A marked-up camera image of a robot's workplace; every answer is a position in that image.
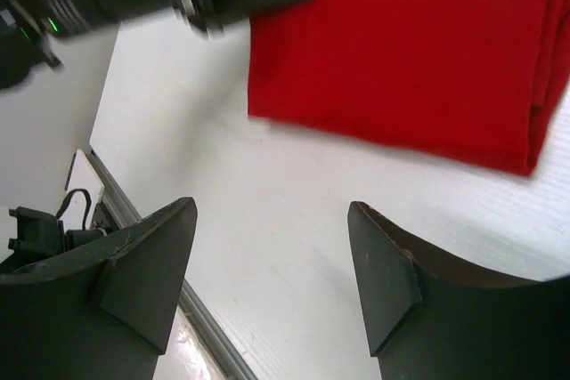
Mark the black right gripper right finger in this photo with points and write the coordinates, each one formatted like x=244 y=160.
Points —
x=429 y=314

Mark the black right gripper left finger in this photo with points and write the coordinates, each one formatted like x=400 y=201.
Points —
x=51 y=328

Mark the red t shirt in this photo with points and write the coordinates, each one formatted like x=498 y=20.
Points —
x=472 y=80

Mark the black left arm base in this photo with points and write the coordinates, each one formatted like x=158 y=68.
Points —
x=41 y=235

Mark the aluminium front rail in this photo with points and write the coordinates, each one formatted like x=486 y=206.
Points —
x=143 y=286

